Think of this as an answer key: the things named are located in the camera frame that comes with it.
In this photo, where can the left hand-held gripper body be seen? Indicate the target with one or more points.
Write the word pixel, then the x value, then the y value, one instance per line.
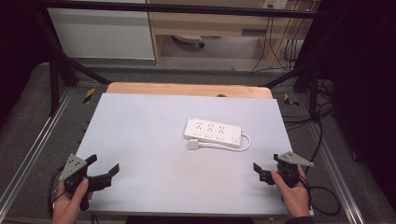
pixel 73 165

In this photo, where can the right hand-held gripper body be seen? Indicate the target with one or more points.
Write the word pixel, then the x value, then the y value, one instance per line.
pixel 294 159

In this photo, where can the person's right hand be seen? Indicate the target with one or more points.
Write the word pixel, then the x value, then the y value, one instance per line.
pixel 294 199

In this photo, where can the person's left hand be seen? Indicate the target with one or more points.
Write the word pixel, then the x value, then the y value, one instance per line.
pixel 66 205

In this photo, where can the white power strip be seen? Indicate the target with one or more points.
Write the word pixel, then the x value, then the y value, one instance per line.
pixel 211 130

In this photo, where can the white plug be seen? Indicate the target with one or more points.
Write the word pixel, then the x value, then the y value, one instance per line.
pixel 193 144

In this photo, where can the wooden table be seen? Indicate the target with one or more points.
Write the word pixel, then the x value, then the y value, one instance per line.
pixel 186 90

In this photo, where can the black curtain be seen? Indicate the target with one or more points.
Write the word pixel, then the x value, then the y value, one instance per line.
pixel 367 77
pixel 18 46

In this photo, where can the white cabinet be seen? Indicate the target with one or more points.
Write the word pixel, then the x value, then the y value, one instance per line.
pixel 102 34

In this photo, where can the white chair base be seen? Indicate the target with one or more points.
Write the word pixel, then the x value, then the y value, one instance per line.
pixel 188 38

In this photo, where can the light wooden desk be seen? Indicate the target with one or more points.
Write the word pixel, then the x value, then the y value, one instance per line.
pixel 202 23

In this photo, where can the aluminium rail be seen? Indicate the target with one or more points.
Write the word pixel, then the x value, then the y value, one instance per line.
pixel 31 158
pixel 341 180

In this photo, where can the white wall socket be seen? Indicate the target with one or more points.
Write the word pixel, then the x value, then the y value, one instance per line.
pixel 275 3

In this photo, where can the black metal frame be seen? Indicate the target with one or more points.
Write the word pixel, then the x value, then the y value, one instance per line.
pixel 186 10

